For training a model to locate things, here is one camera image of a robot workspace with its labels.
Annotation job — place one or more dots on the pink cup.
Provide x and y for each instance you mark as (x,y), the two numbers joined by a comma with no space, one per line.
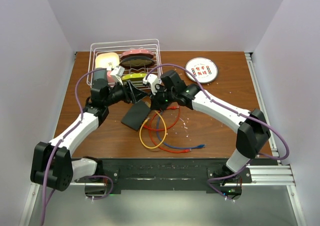
(109,77)

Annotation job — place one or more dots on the white wire dish rack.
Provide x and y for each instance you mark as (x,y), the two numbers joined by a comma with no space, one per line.
(119,47)

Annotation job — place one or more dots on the black network switch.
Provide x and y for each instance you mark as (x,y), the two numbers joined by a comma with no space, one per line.
(136,115)

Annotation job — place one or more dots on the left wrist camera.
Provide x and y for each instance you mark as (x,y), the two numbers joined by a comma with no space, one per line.
(117,74)

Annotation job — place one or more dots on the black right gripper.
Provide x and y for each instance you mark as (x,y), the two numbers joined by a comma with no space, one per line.
(156,104)

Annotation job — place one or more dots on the yellow green bowl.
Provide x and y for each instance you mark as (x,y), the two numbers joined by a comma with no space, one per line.
(134,77)

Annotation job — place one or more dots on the white patterned round plate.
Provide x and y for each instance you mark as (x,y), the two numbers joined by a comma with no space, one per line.
(203,69)

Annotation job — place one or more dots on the pink round plate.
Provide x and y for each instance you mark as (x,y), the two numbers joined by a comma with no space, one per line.
(137,52)

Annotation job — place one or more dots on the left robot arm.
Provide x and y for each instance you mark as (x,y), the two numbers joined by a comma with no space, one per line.
(52,164)

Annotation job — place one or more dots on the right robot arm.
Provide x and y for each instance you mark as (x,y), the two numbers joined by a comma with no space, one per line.
(249,126)

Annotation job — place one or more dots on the dark brown round plate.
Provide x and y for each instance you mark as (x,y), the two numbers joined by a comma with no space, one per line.
(137,62)

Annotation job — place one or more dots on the grey cup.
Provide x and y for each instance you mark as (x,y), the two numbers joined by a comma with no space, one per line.
(99,75)

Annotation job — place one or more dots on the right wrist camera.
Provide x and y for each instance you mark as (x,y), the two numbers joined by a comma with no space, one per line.
(151,80)

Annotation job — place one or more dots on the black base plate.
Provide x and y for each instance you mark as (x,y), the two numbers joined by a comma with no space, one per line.
(162,174)

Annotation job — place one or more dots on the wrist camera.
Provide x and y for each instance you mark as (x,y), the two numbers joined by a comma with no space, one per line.
(151,80)
(117,74)

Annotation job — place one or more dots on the cream square plate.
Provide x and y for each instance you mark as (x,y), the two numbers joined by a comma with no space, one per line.
(107,60)

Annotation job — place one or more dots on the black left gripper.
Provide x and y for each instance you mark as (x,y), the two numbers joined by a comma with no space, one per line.
(129,96)

